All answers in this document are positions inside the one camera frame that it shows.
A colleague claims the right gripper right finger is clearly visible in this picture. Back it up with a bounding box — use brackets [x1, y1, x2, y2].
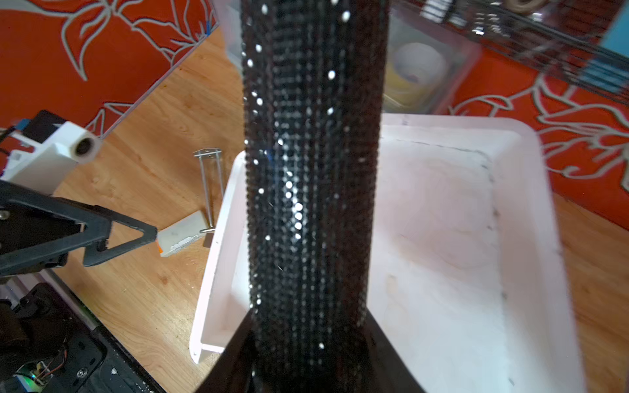
[360, 311, 426, 393]

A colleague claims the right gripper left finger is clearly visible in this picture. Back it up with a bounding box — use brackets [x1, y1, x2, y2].
[195, 310, 257, 393]

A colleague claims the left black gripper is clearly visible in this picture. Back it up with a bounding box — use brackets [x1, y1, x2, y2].
[1, 181, 157, 283]

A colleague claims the white drawer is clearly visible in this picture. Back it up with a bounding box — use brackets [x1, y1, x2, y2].
[188, 152, 250, 365]

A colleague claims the white drawer cabinet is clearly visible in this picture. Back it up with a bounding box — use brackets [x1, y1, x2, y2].
[368, 114, 586, 392]

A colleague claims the small white orange packet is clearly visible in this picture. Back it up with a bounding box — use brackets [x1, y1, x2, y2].
[157, 211, 209, 258]

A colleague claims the yellow tape roll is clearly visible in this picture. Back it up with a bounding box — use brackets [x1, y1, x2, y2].
[383, 42, 450, 110]

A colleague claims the blue white box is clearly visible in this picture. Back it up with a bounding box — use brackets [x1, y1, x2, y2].
[580, 3, 628, 96]

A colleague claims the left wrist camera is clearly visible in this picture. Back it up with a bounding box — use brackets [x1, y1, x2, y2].
[1, 110, 102, 195]

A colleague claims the metal wire clip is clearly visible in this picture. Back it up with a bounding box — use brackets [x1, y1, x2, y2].
[193, 147, 224, 234]

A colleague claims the black wire wall basket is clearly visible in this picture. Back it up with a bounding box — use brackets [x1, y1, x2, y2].
[391, 1, 628, 105]

